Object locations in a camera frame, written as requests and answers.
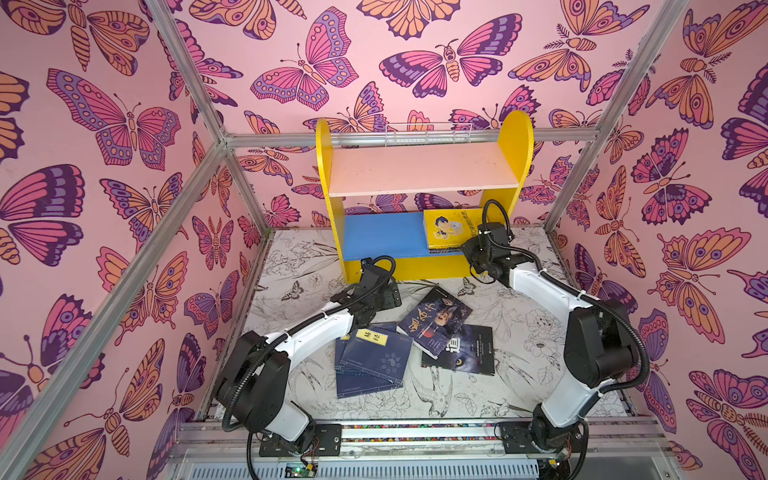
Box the white slotted cable duct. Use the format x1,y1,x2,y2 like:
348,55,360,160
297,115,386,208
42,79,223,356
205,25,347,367
185,459,541,480

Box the purple book gold characters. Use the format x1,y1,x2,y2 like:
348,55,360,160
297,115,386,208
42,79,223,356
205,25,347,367
396,286,473,359

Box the yellow pink blue bookshelf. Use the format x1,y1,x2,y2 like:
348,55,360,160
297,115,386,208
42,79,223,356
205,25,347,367
315,111,534,283

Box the small green circuit board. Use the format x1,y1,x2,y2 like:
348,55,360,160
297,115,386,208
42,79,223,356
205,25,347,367
284,463,318,479

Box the aluminium front rail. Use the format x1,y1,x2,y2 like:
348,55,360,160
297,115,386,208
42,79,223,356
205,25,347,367
171,417,669,460

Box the yellow cartoon book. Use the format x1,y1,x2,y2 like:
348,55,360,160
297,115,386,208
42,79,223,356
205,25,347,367
423,208,482,254

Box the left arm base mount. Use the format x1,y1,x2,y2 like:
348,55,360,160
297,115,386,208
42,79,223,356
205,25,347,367
258,424,343,458

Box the navy book yellow label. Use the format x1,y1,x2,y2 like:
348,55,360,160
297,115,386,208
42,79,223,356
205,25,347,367
339,328,413,384

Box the navy book underneath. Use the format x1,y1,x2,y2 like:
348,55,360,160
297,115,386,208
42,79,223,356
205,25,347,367
334,336,402,399

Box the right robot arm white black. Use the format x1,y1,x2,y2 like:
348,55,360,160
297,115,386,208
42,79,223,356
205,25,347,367
461,200,650,453

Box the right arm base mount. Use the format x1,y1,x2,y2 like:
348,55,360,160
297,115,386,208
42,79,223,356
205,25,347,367
494,418,589,456

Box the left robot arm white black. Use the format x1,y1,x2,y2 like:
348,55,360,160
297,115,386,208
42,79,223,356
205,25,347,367
214,255,401,455

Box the black wolf eye book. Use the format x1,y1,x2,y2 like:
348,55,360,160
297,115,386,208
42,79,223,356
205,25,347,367
421,324,495,376

